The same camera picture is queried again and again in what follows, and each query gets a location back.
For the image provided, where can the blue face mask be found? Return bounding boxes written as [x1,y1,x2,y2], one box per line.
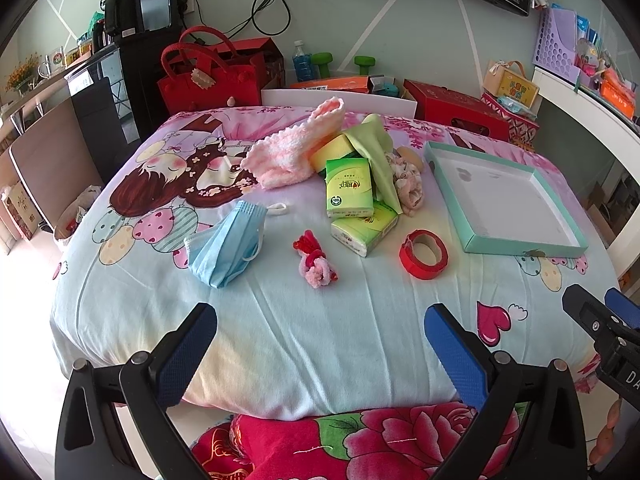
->
[184,200,288,288]

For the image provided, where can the red pink hair tie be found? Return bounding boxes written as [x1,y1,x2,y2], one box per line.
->
[292,230,339,290]

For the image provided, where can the green tissue pack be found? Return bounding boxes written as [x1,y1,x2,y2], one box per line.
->
[326,157,374,219]
[331,200,399,258]

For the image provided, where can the pink floral scrunchie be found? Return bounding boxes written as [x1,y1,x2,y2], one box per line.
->
[385,153,424,217]

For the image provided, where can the pink fluffy towel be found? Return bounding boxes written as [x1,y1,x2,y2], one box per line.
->
[241,96,346,190]

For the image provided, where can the green cloth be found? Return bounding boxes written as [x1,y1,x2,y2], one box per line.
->
[344,114,402,214]

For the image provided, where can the yellow sponge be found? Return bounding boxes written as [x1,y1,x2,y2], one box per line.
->
[309,134,357,176]

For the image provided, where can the white shelf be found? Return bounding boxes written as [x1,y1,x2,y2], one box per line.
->
[533,66,640,278]

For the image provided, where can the red floral blanket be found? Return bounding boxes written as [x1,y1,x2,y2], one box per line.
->
[191,401,526,480]

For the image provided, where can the teal shallow box lid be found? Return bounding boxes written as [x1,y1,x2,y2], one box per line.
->
[424,141,588,258]

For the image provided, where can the red tape roll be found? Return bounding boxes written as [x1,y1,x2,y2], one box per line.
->
[399,230,449,281]

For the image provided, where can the red patterned box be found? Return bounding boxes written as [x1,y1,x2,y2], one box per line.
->
[480,91,539,152]

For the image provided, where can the cartoon printed bed sheet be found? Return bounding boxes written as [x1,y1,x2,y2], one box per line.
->
[50,106,617,420]

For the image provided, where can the small yellow gift bag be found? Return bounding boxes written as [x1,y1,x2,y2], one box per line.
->
[483,60,539,107]

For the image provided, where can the red cardboard box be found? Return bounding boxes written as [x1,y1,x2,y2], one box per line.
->
[404,79,509,142]

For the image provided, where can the purple plastic file basket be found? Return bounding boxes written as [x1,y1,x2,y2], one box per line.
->
[533,6,580,84]

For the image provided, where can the black cabinet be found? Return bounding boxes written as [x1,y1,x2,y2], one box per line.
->
[65,29,180,182]

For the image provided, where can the red felt handbag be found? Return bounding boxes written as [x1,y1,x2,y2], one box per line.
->
[158,26,239,115]

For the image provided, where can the yellow flower pot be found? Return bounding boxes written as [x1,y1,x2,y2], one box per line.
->
[6,53,40,94]

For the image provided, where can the orange flat box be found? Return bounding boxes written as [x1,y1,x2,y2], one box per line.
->
[290,75,388,93]

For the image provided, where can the right green dumbbell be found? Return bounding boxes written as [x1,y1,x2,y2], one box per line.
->
[354,55,376,76]

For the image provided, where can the green dumbbell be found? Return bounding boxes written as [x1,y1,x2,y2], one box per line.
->
[310,52,333,79]
[354,55,376,76]

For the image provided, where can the red gift box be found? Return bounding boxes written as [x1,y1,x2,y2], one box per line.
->
[215,37,285,106]

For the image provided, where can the blue water bottle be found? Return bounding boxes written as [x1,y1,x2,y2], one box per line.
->
[292,40,314,82]

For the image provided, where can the left green dumbbell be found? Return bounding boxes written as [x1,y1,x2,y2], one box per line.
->
[310,52,333,79]

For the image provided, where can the black coffee machine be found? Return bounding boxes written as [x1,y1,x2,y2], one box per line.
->
[100,0,179,41]

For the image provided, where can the black power cables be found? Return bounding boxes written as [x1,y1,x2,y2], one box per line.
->
[184,0,294,42]

